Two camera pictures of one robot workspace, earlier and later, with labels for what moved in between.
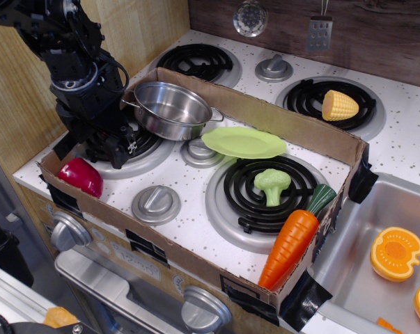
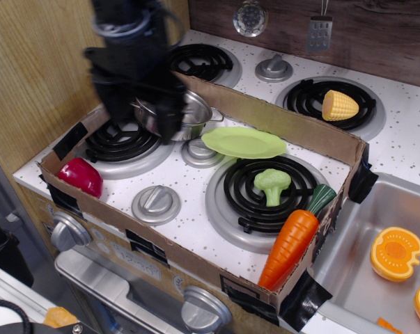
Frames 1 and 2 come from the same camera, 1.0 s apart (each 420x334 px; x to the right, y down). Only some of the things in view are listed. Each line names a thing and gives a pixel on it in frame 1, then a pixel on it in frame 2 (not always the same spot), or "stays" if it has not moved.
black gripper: [88, 99] -> [141, 69]
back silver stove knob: [276, 69] stays
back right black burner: [308, 98] stays
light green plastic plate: [243, 142] stays
